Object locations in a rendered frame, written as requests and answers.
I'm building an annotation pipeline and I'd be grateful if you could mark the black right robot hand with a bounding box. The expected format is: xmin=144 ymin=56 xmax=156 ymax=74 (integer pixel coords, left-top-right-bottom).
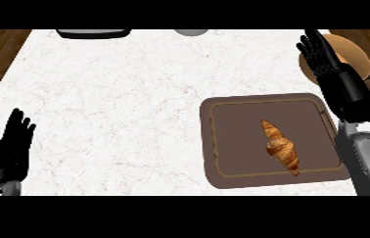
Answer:
xmin=295 ymin=28 xmax=370 ymax=124

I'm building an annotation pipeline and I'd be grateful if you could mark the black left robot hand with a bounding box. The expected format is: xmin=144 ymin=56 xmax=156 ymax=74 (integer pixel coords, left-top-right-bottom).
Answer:
xmin=0 ymin=108 xmax=37 ymax=183

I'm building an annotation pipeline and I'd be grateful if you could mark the round tan wooden pot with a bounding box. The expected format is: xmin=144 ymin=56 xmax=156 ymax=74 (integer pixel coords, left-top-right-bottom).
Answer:
xmin=297 ymin=33 xmax=370 ymax=87

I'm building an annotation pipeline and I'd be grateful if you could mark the brown rectangular tray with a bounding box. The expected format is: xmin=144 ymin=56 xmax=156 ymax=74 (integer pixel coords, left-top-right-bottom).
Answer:
xmin=197 ymin=92 xmax=351 ymax=190

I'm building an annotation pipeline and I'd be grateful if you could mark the golden brown croissant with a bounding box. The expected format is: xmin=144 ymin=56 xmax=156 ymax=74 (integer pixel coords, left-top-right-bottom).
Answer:
xmin=259 ymin=119 xmax=302 ymax=177

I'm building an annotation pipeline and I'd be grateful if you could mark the grey round object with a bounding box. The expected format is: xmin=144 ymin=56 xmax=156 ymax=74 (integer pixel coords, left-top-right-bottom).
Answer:
xmin=174 ymin=28 xmax=211 ymax=37

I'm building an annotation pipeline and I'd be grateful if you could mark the black and grey appliance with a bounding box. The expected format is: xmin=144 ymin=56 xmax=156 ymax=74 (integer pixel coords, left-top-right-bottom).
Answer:
xmin=54 ymin=28 xmax=132 ymax=40

